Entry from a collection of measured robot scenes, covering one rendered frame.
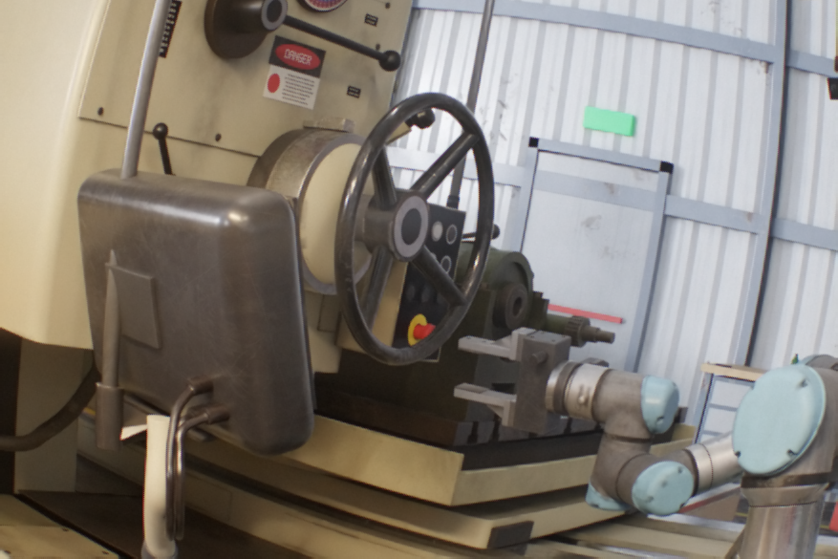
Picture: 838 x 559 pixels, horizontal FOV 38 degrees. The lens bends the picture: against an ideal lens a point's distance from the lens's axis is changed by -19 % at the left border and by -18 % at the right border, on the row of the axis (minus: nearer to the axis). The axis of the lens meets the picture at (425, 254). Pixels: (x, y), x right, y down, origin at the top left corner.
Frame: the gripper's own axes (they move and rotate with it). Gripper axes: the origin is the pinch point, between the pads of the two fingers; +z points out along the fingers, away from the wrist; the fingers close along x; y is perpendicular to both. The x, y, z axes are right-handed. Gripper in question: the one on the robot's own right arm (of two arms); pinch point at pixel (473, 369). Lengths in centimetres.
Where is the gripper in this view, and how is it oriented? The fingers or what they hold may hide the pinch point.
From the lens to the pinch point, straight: 194.6
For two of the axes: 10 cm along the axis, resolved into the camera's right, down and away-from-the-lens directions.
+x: -0.7, 9.8, 1.9
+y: -5.3, 1.2, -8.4
